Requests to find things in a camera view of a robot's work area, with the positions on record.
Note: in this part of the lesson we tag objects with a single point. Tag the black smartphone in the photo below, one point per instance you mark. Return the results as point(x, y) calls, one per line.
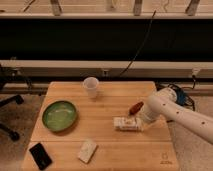
point(40, 156)

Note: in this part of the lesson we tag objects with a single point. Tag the green ceramic bowl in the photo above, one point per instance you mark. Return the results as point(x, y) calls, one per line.
point(59, 116)

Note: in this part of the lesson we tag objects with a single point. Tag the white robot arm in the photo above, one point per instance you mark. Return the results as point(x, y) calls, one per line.
point(163, 102)

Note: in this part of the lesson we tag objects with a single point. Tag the white plastic cup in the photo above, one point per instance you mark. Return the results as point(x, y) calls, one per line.
point(90, 84)

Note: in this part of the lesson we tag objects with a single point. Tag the brown sausage-shaped object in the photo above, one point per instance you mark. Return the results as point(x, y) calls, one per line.
point(135, 108)

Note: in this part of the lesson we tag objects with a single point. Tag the black office chair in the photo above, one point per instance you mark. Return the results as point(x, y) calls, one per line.
point(18, 99)

